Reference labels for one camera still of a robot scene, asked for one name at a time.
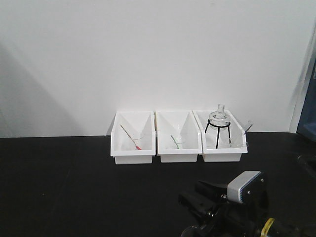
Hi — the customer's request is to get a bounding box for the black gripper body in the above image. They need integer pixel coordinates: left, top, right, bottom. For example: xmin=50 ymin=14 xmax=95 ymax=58
xmin=195 ymin=172 xmax=269 ymax=237

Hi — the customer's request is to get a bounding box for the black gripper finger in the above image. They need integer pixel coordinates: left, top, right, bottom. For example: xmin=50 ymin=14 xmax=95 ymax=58
xmin=178 ymin=192 xmax=217 ymax=217
xmin=196 ymin=180 xmax=228 ymax=200

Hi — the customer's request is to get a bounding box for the white right storage bin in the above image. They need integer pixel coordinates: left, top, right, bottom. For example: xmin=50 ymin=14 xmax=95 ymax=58
xmin=193 ymin=110 xmax=248 ymax=162

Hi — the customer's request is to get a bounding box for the white storage bin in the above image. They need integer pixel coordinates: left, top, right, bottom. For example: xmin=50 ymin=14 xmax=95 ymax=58
xmin=156 ymin=110 xmax=202 ymax=163
xmin=111 ymin=111 xmax=156 ymax=165
xmin=193 ymin=110 xmax=248 ymax=162

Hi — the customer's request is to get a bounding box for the small clear beaker in bin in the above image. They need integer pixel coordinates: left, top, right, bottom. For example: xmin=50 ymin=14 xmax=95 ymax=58
xmin=231 ymin=142 xmax=249 ymax=149

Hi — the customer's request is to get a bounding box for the white middle storage bin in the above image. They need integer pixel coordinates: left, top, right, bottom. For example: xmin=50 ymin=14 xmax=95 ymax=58
xmin=156 ymin=110 xmax=202 ymax=163

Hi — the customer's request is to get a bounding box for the clear glass flask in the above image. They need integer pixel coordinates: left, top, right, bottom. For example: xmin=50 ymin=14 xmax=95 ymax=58
xmin=208 ymin=104 xmax=231 ymax=127

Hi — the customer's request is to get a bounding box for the clear glass tube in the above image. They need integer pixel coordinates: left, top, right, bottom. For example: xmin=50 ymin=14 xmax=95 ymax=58
xmin=242 ymin=120 xmax=253 ymax=134

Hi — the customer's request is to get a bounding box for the green tipped pipette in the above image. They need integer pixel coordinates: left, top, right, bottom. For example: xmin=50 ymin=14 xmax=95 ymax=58
xmin=170 ymin=135 xmax=180 ymax=149

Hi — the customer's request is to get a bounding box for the red tipped pipette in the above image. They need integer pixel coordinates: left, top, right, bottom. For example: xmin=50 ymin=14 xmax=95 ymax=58
xmin=120 ymin=124 xmax=142 ymax=151

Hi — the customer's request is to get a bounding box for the white left storage bin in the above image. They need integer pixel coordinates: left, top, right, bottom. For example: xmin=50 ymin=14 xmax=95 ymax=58
xmin=111 ymin=111 xmax=156 ymax=165

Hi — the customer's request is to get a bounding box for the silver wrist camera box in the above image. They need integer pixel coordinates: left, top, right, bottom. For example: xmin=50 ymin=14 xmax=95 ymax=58
xmin=227 ymin=171 xmax=261 ymax=203

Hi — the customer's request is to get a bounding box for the black robot arm yellow ring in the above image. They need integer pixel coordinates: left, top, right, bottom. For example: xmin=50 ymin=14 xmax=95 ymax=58
xmin=181 ymin=212 xmax=316 ymax=237

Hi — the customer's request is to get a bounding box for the black wire tripod stand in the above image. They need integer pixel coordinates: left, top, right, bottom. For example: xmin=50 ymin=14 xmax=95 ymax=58
xmin=204 ymin=119 xmax=232 ymax=149

